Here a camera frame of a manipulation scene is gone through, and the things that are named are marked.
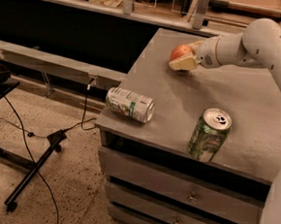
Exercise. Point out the white can lying sideways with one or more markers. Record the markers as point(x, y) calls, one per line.
point(131, 104)

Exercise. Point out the black stand base leg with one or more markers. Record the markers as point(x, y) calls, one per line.
point(54, 140)

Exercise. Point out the grey metal post right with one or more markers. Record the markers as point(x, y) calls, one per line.
point(200, 11)

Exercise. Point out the brown black long tool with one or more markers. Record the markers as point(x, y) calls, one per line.
point(246, 10)

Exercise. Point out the drawer with handle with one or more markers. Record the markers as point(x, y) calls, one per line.
point(188, 190)
point(134, 207)

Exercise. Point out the middle drawer with handle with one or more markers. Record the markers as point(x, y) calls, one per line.
point(134, 207)

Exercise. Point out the top drawer with handle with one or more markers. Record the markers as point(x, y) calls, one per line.
point(188, 190)

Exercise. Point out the red orange apple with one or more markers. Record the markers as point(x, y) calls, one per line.
point(179, 51)

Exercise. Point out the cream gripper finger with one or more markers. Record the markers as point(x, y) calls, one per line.
point(195, 45)
point(185, 62)

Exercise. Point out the upright green soda can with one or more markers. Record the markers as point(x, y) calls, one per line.
point(210, 133)

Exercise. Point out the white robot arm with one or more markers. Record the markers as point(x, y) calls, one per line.
point(258, 46)

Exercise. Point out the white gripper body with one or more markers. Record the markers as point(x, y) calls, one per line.
point(206, 53)

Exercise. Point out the grey low shelf rail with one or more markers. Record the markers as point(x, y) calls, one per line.
point(60, 66)

